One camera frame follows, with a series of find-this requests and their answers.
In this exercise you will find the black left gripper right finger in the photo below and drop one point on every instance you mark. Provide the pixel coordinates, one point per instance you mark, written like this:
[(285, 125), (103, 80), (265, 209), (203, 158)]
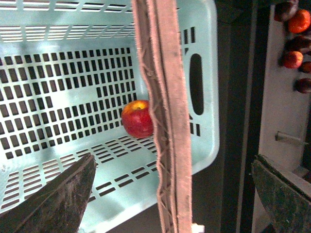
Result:
[(285, 197)]

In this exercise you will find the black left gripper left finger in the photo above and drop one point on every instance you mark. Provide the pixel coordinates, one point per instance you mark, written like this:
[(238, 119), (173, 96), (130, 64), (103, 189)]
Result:
[(59, 206)]

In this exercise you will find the red yellow apple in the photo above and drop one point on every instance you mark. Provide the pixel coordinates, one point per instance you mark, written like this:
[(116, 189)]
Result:
[(136, 119)]

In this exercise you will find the light blue plastic basket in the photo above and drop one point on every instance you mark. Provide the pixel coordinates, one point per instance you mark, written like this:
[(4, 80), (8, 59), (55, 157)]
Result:
[(42, 85)]

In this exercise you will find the dark red apple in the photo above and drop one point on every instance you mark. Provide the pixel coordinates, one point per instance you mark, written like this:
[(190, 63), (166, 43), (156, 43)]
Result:
[(303, 85)]

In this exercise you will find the small red apple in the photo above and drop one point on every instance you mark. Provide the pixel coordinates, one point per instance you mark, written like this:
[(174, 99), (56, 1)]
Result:
[(305, 67)]

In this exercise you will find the flat black divider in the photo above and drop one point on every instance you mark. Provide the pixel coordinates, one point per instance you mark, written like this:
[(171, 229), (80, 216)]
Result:
[(280, 136)]

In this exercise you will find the black rear display tray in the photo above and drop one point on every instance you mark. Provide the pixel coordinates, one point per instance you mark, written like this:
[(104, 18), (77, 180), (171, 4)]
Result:
[(271, 106)]

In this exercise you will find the dark purple fruit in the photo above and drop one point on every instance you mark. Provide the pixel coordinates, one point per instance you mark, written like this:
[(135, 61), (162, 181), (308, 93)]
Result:
[(300, 43)]

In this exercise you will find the orange red fruit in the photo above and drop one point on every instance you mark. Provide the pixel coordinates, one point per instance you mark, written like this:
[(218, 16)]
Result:
[(299, 22)]

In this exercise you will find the dark red plum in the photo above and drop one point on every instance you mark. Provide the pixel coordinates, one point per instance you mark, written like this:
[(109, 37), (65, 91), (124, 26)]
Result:
[(285, 10)]

